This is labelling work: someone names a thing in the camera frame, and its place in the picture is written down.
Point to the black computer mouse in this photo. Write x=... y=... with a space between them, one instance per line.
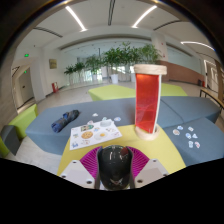
x=115 y=166

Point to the group of ceiling light strips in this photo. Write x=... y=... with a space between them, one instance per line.
x=75 y=16

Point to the group of small stickers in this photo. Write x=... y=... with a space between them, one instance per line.
x=188 y=135

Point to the white printed sticker sheet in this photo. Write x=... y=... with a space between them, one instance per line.
x=95 y=135

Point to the row of potted plants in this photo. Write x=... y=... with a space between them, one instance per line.
x=115 y=58

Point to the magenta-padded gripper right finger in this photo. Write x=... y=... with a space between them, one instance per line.
x=140 y=160

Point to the framed wall picture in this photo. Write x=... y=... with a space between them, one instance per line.
x=53 y=63

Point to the small white sticker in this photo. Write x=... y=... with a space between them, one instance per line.
x=90 y=122
x=95 y=114
x=104 y=118
x=117 y=118

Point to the red fire extinguisher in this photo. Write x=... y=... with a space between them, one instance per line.
x=54 y=87

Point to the grey door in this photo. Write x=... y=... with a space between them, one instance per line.
x=26 y=86

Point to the folded dark blue umbrella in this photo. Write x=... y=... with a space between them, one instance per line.
x=65 y=120

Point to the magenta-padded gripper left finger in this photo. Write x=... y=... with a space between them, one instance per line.
x=89 y=160

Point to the dark grey upholstered bench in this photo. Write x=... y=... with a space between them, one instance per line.
x=10 y=138

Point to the long grey upholstered bench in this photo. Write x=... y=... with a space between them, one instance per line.
x=46 y=136

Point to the pale grey round sticker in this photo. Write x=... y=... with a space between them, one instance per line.
x=106 y=123

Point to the lime green upholstered bench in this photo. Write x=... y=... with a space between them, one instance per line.
x=110 y=91
x=23 y=120

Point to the green exit sign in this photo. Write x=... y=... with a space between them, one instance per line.
x=26 y=55

